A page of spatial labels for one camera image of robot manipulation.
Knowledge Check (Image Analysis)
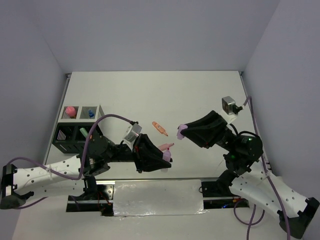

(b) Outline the pink highlighter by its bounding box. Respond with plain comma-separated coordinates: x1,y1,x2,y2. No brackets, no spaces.
158,143,174,152

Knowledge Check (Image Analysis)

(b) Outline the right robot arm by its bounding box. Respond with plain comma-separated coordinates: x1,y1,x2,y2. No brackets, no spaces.
177,110,320,239

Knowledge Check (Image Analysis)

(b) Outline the blue capped marker in container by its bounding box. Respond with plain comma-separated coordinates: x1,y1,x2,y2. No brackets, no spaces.
88,109,95,119

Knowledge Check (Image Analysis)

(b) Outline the green highlighter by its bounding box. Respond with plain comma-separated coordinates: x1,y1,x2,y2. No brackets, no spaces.
79,127,88,138

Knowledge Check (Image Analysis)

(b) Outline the purple highlighter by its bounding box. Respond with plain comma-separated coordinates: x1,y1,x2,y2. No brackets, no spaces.
162,148,172,163

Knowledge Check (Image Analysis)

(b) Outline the black slotted container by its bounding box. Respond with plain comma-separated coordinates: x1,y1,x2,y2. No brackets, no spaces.
52,122,94,154

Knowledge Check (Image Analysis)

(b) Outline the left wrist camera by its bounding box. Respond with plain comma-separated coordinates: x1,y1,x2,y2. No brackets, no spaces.
123,122,142,148

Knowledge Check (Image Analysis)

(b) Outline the black mounting rail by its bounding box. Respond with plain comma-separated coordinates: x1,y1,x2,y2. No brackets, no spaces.
66,178,249,217

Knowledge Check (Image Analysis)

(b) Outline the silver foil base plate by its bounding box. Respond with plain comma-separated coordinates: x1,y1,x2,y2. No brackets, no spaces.
113,179,206,217

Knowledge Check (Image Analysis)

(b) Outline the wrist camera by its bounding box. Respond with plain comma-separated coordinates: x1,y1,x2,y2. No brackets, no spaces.
123,122,142,148
220,96,245,125

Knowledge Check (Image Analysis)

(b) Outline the orange highlighter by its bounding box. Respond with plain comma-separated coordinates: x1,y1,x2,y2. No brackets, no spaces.
152,121,168,137

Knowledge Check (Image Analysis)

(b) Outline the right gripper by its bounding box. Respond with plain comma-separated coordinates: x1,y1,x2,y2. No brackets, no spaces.
176,108,236,152

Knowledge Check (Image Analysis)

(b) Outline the white slotted container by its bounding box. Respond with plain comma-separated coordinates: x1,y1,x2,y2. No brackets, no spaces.
58,104,105,123

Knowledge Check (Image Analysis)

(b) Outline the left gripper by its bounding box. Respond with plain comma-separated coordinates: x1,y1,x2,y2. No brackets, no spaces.
104,133,172,173

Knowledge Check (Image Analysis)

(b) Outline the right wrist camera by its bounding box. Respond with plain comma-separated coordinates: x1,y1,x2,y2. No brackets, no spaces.
220,96,245,125

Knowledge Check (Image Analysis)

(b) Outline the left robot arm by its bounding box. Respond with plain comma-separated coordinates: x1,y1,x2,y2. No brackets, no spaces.
0,134,173,210

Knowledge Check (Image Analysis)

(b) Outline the pink glue stick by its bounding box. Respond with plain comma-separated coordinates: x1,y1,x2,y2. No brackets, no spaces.
65,106,77,119

